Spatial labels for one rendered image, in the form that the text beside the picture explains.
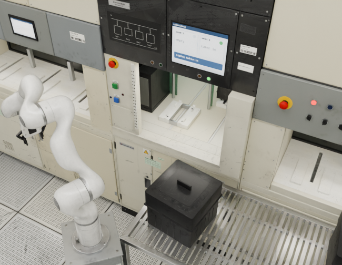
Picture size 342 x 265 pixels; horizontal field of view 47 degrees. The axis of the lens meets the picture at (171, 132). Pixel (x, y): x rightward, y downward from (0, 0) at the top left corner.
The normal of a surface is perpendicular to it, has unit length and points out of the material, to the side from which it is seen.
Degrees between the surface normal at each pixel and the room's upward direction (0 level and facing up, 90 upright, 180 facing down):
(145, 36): 90
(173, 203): 0
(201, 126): 0
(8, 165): 0
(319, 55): 90
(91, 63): 90
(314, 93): 90
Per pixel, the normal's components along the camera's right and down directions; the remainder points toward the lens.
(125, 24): -0.47, 0.58
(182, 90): 0.01, -0.76
